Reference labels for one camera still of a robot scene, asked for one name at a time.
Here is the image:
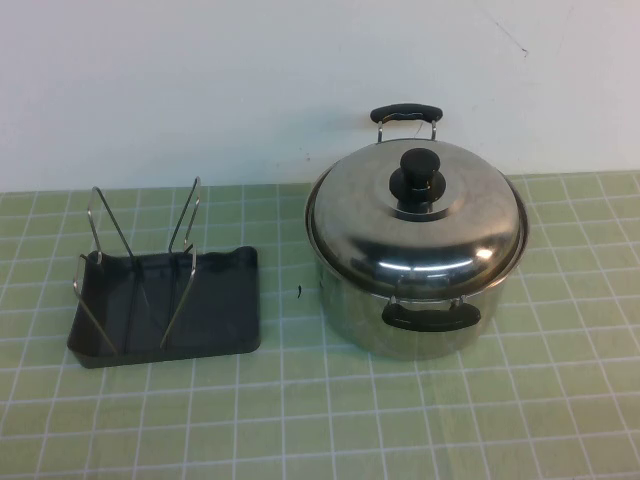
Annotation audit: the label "stainless pot lid black knob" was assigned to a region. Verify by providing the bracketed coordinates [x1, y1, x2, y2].
[307, 139, 529, 292]

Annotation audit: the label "stainless steel pot black handles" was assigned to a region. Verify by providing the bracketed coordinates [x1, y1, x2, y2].
[305, 102, 531, 362]

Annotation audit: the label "black tray wire lid rack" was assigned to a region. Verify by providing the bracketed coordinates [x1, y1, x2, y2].
[66, 175, 261, 370]

